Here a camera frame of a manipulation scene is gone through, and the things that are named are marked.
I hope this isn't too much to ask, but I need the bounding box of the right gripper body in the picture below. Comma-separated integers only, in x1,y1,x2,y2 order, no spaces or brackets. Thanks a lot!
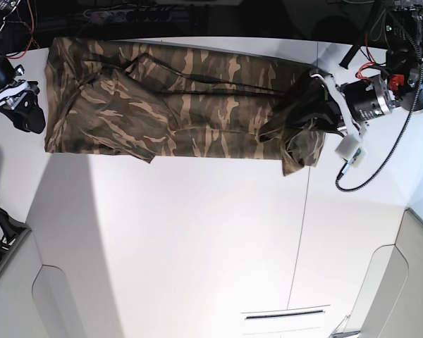
0,54,39,111

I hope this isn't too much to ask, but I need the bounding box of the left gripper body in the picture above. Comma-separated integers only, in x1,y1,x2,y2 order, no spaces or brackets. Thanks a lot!
309,68,400,137

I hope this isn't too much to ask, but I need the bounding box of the camouflage T-shirt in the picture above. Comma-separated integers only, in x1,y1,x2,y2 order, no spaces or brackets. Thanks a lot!
45,37,325,175

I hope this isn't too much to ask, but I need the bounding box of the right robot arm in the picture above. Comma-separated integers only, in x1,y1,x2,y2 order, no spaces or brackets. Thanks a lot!
0,1,46,134

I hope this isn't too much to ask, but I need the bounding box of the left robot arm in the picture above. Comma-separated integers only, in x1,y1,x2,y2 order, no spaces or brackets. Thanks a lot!
259,1,423,144

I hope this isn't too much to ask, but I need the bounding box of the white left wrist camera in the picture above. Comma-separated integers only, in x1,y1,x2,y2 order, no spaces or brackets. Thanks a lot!
335,134,366,168

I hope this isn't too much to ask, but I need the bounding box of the black braided camera cable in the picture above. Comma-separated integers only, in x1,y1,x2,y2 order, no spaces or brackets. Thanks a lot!
335,84,423,193

